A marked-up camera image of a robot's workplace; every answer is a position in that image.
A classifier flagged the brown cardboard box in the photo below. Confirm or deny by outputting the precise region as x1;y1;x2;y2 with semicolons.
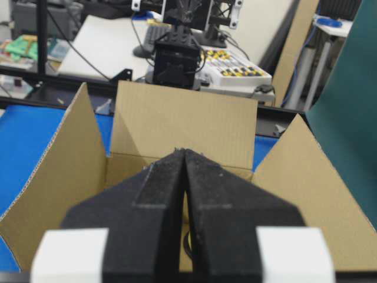
1;81;376;282

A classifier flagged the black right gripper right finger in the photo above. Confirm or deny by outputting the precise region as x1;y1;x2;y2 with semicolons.
184;149;336;283

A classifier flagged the blue table cloth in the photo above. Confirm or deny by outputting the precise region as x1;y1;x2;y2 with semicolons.
1;105;278;272

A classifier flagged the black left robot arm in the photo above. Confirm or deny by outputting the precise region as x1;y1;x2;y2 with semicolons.
131;1;243;91

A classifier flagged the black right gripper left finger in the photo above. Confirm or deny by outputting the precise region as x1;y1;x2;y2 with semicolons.
30;149;187;283

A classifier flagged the dark green panel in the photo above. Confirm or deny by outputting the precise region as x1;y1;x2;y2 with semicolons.
306;1;376;227

